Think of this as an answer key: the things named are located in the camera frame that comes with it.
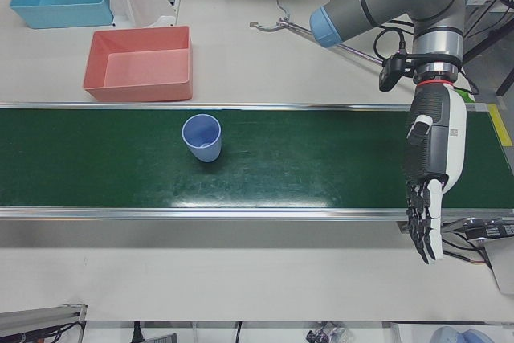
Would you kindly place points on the silver laptop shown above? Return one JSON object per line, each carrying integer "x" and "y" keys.
{"x": 502, "y": 262}

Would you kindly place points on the black tripod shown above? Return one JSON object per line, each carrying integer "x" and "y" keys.
{"x": 505, "y": 82}

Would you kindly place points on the metal claw grabber tool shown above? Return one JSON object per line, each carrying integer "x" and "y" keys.
{"x": 284, "y": 22}

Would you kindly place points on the clear bag of screws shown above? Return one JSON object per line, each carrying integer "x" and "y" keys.
{"x": 325, "y": 335}

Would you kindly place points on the green conveyor belt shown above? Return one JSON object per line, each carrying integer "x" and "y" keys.
{"x": 120, "y": 158}

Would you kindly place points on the grey ridged plastic part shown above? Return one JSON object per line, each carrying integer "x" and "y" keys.
{"x": 162, "y": 338}

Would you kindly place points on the aluminium conveyor side rail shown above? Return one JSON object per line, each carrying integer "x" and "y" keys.
{"x": 201, "y": 213}
{"x": 281, "y": 106}

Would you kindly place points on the blue plastic cup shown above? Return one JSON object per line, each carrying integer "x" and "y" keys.
{"x": 205, "y": 150}

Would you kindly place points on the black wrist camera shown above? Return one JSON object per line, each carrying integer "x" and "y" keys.
{"x": 391, "y": 74}

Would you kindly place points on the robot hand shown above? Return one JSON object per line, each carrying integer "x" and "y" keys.
{"x": 437, "y": 138}

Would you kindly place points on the white mounting bracket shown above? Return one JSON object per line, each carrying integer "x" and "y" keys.
{"x": 136, "y": 5}

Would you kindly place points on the black power adapter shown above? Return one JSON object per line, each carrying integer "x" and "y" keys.
{"x": 494, "y": 231}

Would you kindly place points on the red plastic box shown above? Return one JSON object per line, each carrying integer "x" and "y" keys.
{"x": 140, "y": 70}

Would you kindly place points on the aluminium profile bar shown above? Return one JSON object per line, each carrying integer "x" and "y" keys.
{"x": 40, "y": 315}

